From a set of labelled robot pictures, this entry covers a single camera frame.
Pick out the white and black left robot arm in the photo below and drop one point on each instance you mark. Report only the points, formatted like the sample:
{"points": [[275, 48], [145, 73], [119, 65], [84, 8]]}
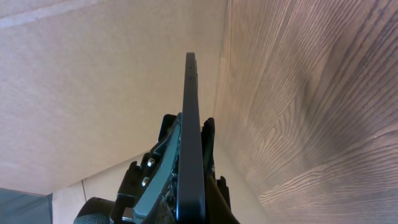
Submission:
{"points": [[97, 210]]}

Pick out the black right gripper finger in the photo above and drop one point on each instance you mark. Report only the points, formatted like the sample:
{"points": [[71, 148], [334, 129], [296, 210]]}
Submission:
{"points": [[218, 205]]}

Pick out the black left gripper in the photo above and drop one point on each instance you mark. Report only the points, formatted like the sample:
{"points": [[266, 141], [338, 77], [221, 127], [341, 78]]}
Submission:
{"points": [[148, 192]]}

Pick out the black smartphone with blue screen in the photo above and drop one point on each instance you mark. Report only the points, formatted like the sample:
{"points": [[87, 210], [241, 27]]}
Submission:
{"points": [[191, 185]]}

